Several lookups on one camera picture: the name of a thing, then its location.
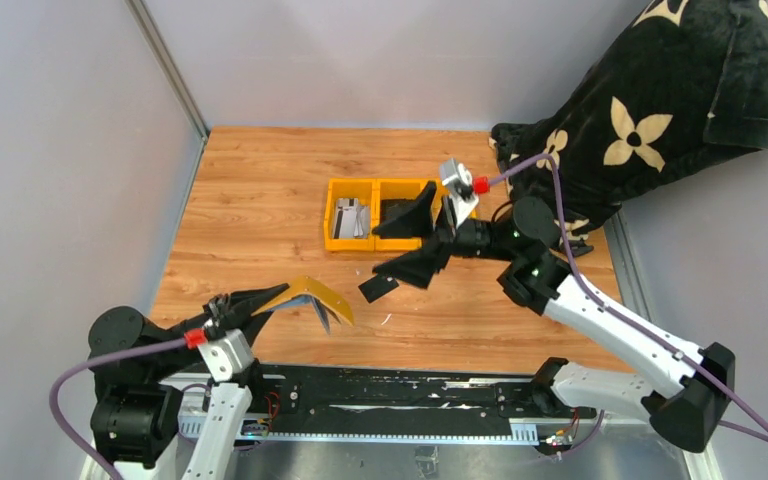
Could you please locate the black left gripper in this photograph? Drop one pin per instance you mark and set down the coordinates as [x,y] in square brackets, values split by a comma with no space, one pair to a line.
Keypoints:
[238,306]

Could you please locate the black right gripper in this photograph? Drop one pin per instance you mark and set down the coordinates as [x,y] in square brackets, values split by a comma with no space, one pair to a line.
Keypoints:
[418,267]

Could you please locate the black credit card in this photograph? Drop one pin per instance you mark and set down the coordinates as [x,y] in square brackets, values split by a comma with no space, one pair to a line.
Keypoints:
[377,287]

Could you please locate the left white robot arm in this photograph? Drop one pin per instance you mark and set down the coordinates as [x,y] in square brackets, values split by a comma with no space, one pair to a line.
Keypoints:
[136,416]

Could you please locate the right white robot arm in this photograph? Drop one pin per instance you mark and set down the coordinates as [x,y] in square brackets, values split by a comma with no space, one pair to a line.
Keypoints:
[676,386]

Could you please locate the black cards in middle bin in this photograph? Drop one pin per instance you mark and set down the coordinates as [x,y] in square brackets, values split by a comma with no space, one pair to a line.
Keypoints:
[397,211]

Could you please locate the white cards in left bin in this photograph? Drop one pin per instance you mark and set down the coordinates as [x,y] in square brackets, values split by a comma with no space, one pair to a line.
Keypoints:
[351,219]

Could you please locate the right yellow plastic bin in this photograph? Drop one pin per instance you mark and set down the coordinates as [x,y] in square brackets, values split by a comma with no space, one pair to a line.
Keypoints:
[444,192]

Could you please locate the yellow plastic bin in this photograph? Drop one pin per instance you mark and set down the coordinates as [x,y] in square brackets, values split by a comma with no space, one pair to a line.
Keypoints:
[396,195]
[361,188]
[444,192]

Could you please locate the middle yellow plastic bin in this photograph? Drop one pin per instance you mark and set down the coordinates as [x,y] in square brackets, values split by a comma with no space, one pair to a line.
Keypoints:
[396,195]

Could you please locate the left yellow plastic bin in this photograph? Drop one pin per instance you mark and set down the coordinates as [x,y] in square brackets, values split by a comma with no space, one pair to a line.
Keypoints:
[361,188]

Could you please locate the black floral plush blanket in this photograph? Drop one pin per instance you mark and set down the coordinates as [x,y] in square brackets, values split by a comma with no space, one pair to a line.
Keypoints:
[683,88]

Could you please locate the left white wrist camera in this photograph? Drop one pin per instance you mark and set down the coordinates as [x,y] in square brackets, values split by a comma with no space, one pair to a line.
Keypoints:
[228,356]

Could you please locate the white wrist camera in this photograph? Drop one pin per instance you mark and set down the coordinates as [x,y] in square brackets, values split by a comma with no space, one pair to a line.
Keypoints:
[452,170]
[228,356]

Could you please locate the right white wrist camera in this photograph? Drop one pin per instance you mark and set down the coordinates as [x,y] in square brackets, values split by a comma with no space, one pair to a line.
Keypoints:
[452,170]

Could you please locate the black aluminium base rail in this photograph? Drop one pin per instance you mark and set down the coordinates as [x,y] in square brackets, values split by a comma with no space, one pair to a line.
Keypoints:
[319,403]

